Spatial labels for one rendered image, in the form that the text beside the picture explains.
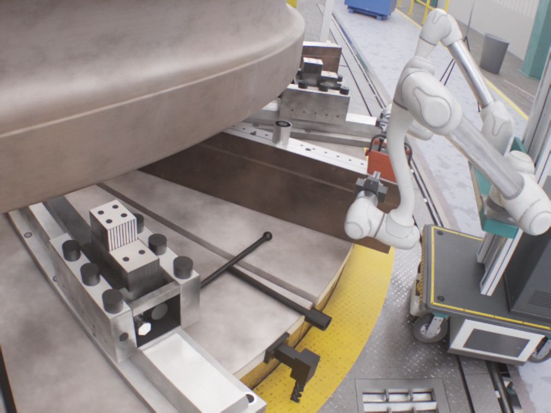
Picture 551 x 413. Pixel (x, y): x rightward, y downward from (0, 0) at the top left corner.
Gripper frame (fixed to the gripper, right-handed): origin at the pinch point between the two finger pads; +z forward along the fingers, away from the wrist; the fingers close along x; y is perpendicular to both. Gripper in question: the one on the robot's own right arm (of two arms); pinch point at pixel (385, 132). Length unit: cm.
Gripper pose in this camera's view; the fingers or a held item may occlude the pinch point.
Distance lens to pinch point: 228.7
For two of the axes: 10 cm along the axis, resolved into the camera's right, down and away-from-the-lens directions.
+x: 9.2, 3.0, -2.3
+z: -3.5, 4.6, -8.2
